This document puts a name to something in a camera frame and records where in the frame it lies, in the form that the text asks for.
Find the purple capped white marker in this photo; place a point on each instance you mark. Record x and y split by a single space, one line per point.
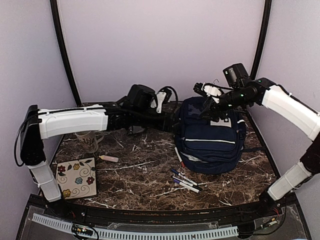
186 181

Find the red capped white marker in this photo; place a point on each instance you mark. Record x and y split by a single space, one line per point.
179 158

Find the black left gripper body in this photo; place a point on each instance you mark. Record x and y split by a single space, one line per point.
143 119

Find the black front rail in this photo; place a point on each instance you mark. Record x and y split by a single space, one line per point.
239 214

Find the black capped white marker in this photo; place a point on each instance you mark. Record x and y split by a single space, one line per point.
186 186

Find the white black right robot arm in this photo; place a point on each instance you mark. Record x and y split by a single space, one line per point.
272 96

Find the cream floral mug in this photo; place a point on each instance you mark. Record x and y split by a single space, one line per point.
90 140

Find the blue capped white marker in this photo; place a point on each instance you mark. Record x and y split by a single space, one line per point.
178 173

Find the white slotted cable duct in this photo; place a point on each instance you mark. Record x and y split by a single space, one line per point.
123 231

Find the navy blue backpack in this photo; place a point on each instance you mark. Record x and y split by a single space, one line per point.
206 146

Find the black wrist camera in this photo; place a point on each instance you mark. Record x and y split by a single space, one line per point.
140 96
236 76

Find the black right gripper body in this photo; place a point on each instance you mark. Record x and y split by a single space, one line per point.
214 110

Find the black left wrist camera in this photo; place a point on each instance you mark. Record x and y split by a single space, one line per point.
140 96

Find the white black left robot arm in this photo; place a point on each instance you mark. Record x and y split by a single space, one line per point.
41 124

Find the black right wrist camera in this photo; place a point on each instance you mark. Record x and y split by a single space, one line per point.
236 76

